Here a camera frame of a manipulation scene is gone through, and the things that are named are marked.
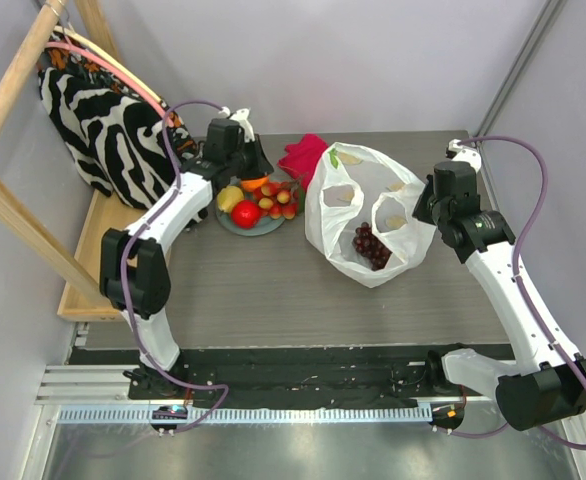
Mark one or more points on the folded red cloth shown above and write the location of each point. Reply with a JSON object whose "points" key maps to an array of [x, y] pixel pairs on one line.
{"points": [[301, 158]]}

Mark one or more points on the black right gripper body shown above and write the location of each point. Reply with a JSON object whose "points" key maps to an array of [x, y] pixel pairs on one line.
{"points": [[424, 201]]}

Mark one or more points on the red apple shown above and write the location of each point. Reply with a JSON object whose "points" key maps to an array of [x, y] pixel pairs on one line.
{"points": [[246, 214]]}

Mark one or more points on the aluminium cable duct rail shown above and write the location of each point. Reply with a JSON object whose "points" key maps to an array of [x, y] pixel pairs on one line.
{"points": [[174, 414]]}

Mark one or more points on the cream clothes hanger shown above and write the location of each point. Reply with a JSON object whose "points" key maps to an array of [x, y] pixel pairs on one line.
{"points": [[106, 56]]}

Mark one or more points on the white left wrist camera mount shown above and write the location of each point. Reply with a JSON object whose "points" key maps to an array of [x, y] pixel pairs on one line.
{"points": [[241, 116]]}

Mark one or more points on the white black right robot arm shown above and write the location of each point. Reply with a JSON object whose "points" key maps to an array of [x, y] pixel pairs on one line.
{"points": [[547, 381]]}

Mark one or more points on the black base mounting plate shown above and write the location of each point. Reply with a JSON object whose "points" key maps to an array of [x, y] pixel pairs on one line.
{"points": [[296, 378]]}

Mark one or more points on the white lemon print plastic bag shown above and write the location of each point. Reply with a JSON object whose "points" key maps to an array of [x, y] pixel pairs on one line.
{"points": [[352, 185]]}

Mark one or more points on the pink clothes hanger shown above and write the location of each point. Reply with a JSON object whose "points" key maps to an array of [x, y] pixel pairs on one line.
{"points": [[127, 78]]}

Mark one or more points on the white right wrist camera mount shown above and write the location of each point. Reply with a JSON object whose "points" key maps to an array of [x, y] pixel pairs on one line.
{"points": [[460, 153]]}

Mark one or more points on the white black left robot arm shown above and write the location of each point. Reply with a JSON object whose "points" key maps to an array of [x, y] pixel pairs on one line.
{"points": [[133, 274]]}

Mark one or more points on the aluminium corner frame profile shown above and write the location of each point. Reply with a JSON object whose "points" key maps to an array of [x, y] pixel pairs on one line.
{"points": [[544, 21]]}

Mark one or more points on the zebra pattern black white garment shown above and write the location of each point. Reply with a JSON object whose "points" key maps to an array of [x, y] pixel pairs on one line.
{"points": [[115, 140]]}

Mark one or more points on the grey glass plate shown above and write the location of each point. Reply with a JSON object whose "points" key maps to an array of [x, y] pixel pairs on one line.
{"points": [[265, 225]]}

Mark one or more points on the orange fruit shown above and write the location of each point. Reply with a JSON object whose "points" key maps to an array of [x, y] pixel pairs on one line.
{"points": [[250, 185]]}

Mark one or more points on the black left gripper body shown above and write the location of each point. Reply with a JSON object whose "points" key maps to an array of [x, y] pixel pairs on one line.
{"points": [[244, 161]]}

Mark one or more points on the dark purple grape bunch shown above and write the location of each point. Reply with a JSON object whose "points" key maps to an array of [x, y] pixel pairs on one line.
{"points": [[370, 247]]}

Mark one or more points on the red yellow strawberry bunch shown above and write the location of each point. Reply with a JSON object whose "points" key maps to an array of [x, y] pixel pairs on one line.
{"points": [[280, 200]]}

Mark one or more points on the wooden clothes rack frame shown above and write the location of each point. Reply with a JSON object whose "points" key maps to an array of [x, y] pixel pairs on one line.
{"points": [[38, 178]]}

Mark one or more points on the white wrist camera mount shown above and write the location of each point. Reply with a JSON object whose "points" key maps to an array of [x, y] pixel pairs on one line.
{"points": [[241, 116], [460, 153]]}

